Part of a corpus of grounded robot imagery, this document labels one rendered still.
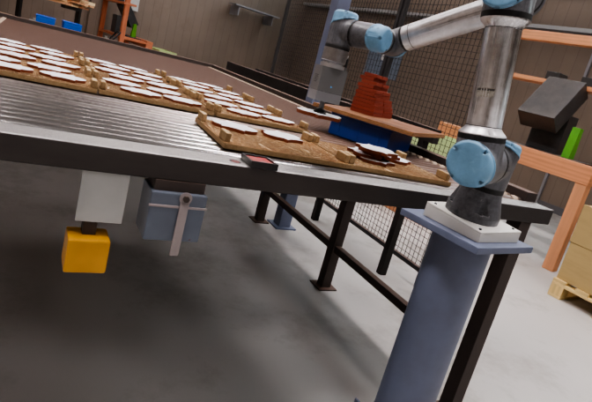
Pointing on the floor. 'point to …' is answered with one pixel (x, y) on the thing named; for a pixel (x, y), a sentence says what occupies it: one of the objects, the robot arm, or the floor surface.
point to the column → (436, 310)
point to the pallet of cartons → (576, 263)
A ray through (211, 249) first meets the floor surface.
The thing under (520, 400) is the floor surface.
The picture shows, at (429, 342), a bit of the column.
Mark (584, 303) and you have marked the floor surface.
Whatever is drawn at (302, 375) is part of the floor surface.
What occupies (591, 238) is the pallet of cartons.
